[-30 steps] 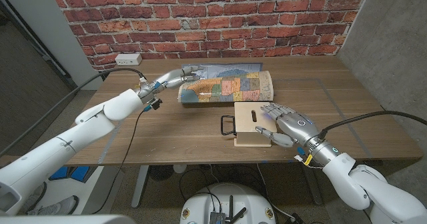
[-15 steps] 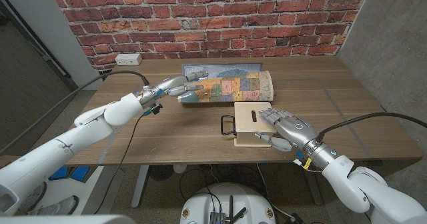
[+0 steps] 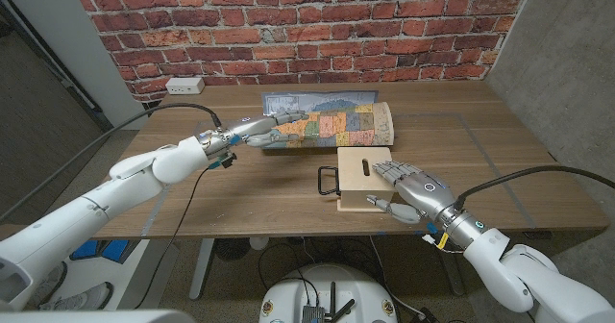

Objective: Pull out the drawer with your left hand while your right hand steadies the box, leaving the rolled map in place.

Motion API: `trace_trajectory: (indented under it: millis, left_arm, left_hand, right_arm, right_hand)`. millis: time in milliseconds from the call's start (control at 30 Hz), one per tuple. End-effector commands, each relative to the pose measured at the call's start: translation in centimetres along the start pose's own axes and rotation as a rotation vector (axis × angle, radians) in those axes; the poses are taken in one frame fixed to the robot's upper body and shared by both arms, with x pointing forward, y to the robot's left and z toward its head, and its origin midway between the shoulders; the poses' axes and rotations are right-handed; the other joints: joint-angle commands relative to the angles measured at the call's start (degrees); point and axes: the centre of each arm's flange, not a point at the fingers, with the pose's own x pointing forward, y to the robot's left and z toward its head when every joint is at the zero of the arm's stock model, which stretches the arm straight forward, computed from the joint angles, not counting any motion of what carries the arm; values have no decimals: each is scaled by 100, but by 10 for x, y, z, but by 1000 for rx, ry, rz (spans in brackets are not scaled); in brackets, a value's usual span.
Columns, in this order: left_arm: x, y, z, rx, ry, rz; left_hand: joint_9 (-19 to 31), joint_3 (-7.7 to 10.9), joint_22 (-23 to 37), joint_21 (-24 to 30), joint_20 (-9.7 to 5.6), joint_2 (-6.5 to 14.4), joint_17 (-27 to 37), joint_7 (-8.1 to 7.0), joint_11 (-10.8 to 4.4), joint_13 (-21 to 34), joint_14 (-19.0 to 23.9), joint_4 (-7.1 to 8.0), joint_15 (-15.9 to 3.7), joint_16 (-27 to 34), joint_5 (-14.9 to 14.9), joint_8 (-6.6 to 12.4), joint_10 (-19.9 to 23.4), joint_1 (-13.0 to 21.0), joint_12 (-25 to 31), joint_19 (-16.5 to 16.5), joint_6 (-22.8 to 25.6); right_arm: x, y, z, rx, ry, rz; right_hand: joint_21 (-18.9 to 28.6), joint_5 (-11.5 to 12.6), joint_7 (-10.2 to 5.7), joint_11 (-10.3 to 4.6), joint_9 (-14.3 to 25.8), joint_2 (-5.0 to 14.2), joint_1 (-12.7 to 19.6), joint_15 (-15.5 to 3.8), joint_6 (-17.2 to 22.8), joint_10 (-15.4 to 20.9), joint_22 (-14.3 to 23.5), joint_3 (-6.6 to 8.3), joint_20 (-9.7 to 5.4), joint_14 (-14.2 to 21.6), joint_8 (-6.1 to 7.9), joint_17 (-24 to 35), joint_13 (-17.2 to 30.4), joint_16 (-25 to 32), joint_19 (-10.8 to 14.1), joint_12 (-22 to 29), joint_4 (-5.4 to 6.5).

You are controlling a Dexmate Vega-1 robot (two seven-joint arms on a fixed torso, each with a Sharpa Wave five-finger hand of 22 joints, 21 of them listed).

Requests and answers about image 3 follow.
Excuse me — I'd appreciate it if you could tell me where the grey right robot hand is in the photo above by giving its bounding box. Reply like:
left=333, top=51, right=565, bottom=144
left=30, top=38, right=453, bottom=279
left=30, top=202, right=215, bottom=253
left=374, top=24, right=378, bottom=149
left=365, top=161, right=457, bottom=225

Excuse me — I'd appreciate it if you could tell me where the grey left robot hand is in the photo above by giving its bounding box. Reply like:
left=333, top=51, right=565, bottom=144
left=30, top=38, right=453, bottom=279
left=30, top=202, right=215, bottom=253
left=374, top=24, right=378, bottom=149
left=224, top=110, right=310, bottom=149

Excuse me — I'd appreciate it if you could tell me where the light wooden slotted box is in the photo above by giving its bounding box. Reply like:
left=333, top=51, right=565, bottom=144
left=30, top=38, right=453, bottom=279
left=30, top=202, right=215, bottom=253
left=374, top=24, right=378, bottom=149
left=335, top=146, right=401, bottom=214

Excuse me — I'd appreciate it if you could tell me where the rolled colourful map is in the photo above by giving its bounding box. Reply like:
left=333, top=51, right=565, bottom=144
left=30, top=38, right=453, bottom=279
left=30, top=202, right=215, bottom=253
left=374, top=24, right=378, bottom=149
left=256, top=89, right=396, bottom=151

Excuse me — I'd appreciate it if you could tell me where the grey metal table leg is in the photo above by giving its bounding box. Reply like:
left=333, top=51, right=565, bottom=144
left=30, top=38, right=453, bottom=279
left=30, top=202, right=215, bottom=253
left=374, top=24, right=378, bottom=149
left=434, top=245, right=466, bottom=297
left=188, top=238, right=216, bottom=301

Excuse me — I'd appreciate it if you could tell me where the white power strip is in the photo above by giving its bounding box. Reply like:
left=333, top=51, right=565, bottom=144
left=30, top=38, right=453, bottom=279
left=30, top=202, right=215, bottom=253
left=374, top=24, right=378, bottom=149
left=164, top=76, right=207, bottom=96

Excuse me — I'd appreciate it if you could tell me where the red brick printed backdrop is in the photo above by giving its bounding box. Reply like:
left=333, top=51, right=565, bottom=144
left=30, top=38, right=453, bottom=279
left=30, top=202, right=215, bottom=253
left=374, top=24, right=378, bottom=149
left=68, top=0, right=537, bottom=104

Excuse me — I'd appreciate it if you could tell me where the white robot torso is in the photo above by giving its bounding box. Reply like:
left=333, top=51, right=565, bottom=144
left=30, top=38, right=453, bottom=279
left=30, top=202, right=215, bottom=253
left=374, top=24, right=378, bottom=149
left=258, top=263, right=400, bottom=323

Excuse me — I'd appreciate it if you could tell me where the blue foot pad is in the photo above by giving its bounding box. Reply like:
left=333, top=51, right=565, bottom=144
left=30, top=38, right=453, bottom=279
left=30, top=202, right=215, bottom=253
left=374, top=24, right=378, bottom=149
left=99, top=238, right=132, bottom=264
left=69, top=239, right=100, bottom=262

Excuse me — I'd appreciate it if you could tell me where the grey sneaker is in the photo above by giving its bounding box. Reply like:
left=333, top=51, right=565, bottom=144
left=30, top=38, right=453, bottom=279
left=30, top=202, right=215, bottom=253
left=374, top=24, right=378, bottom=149
left=40, top=281, right=114, bottom=312
left=37, top=261, right=69, bottom=309

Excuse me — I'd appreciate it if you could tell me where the white robot chest panel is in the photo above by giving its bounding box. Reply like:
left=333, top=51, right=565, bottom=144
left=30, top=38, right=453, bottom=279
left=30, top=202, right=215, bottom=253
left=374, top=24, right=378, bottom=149
left=0, top=310, right=196, bottom=323

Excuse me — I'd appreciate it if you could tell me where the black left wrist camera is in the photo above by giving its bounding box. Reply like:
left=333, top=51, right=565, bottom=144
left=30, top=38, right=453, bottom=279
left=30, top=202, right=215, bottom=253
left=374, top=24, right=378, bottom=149
left=209, top=151, right=238, bottom=171

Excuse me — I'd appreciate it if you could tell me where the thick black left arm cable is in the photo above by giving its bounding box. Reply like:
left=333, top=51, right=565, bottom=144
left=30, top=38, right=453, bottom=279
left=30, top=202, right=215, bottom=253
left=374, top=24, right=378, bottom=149
left=0, top=102, right=224, bottom=221

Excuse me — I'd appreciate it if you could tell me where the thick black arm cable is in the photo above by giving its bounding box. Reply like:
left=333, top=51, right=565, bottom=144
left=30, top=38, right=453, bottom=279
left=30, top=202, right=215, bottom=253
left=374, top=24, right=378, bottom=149
left=453, top=164, right=615, bottom=212
left=0, top=102, right=224, bottom=221

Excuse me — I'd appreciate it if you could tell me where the white floor cable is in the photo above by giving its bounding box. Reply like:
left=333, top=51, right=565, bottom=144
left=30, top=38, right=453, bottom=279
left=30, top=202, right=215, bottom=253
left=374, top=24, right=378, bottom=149
left=368, top=236, right=425, bottom=321

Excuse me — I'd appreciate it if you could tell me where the thin black cable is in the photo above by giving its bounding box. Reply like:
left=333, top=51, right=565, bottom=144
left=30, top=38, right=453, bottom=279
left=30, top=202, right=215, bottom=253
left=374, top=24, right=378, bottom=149
left=134, top=162, right=215, bottom=311

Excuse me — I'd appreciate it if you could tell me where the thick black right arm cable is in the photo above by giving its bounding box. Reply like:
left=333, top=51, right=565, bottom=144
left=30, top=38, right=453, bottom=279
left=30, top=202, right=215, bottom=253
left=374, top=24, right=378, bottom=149
left=453, top=164, right=615, bottom=212

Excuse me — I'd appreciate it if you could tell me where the black floor cable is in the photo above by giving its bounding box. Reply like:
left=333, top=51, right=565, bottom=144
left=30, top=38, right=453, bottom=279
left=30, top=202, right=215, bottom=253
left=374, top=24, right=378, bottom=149
left=257, top=238, right=381, bottom=293

